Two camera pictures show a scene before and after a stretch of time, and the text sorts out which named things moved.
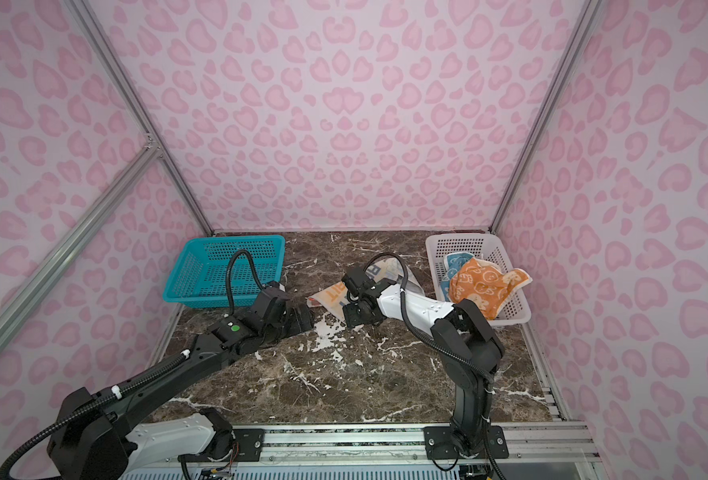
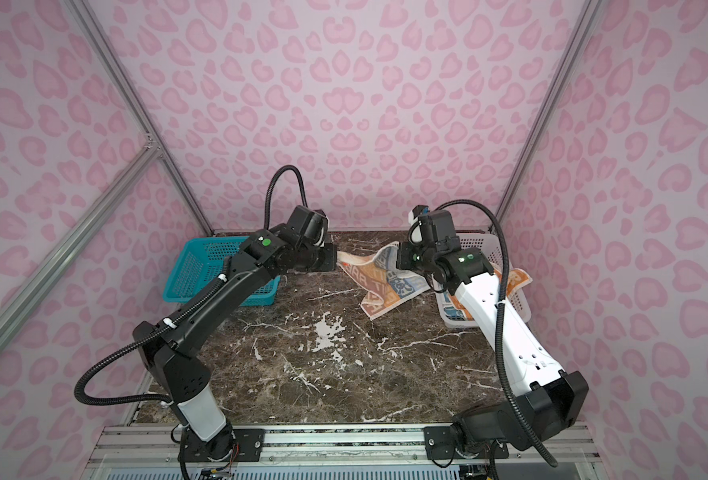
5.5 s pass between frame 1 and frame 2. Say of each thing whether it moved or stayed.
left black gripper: moved
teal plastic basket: stayed
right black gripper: moved
